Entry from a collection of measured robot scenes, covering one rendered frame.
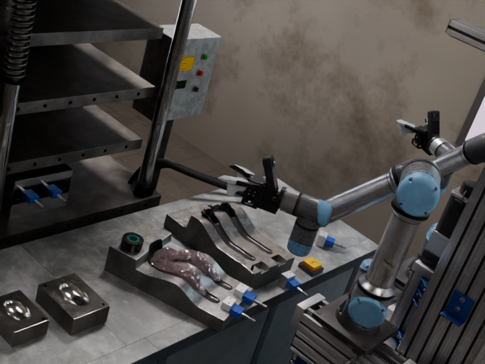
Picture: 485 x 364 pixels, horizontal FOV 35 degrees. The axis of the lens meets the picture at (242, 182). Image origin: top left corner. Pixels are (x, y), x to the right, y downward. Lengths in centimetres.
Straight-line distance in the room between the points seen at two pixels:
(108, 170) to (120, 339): 117
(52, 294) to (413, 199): 122
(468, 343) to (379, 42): 262
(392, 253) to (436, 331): 45
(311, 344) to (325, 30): 276
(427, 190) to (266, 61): 327
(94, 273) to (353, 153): 255
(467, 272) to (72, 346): 128
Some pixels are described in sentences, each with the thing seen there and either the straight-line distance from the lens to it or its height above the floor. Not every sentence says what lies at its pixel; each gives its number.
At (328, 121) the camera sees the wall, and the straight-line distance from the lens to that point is 511.
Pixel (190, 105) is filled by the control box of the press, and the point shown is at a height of 114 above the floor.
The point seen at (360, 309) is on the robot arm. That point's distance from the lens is 240.
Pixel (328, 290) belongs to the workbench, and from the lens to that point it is 360.
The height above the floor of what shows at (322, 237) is 85.
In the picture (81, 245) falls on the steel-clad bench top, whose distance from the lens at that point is 303.
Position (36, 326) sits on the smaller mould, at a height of 85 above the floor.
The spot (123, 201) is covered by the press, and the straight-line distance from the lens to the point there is 339.
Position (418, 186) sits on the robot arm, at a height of 166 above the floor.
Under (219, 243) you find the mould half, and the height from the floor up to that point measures 89.
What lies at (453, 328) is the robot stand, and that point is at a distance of 265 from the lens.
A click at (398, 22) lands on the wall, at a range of 480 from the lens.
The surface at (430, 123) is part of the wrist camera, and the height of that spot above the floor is 151.
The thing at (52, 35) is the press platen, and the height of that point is 153.
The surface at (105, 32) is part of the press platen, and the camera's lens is 303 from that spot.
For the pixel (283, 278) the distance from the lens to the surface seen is 310.
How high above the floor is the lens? 249
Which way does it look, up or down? 27 degrees down
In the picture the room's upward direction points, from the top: 18 degrees clockwise
